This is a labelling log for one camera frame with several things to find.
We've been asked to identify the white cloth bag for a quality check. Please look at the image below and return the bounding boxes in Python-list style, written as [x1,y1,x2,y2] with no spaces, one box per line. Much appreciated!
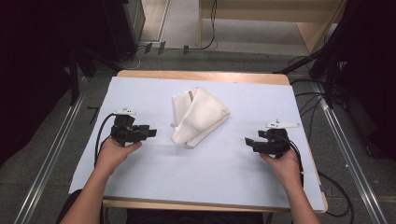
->
[170,86,232,149]

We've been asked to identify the metal floor rail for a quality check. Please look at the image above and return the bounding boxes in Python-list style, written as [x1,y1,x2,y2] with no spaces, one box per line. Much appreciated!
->
[312,81,389,224]
[13,77,89,224]

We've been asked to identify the black metal stand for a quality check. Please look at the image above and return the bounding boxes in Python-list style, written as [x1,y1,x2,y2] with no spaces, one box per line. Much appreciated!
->
[64,46,122,106]
[273,18,353,110]

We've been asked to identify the black looped floor cable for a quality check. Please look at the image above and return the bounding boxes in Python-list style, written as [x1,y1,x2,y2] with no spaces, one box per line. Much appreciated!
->
[317,170,356,218]

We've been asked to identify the black cabinet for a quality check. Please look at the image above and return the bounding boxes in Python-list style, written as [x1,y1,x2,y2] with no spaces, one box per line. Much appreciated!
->
[102,0,147,63]

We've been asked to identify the person's right hand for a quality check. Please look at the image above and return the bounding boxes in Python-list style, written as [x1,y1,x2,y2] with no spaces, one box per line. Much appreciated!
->
[259,148,304,189]

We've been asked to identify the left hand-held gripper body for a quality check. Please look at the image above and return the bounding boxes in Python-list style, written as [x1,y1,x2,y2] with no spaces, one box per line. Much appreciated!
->
[110,106,143,147]

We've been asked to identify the white floor cable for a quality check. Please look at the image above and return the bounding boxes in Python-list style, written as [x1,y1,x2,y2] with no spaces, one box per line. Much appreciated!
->
[119,46,148,71]

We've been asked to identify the wooden table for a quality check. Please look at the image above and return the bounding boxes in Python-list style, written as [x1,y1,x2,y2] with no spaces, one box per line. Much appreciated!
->
[102,69,329,215]

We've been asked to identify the person's dark trousers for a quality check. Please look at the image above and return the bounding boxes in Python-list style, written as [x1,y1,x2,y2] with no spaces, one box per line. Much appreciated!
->
[55,189,269,224]

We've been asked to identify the black hanging cable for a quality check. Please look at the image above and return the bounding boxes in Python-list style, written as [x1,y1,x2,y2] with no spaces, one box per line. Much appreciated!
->
[186,0,219,51]

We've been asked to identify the person's left hand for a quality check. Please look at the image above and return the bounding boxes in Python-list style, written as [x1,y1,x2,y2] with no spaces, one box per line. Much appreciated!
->
[93,137,144,179]

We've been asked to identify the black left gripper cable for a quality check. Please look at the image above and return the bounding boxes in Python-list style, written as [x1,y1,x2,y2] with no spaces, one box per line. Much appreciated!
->
[93,113,117,166]

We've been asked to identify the light wooden furniture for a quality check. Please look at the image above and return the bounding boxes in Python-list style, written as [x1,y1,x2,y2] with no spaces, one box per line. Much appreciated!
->
[198,0,347,54]

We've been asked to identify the light blue table mat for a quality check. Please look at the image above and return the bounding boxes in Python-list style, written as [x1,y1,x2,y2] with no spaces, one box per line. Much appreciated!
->
[68,76,327,213]

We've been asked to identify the black floor cables bundle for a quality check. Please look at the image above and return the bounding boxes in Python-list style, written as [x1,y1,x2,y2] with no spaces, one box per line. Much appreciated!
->
[289,55,326,143]

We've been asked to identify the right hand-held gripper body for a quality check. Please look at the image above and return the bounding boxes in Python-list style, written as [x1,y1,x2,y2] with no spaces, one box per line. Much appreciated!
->
[257,119,302,160]

